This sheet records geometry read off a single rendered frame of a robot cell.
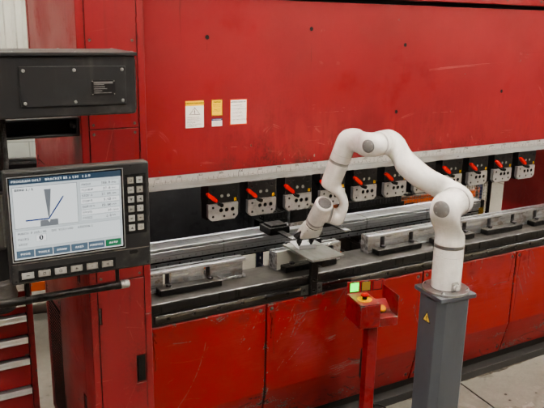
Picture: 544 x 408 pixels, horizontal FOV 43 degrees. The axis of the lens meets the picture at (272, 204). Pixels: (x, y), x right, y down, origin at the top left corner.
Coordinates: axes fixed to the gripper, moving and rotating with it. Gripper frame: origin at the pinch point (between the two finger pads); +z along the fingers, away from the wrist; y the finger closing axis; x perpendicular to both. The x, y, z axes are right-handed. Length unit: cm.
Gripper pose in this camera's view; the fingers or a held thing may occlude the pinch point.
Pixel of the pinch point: (304, 240)
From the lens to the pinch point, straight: 329.5
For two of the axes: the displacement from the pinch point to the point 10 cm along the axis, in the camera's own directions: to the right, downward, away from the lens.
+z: -2.4, 5.8, 7.8
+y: -9.4, 0.7, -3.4
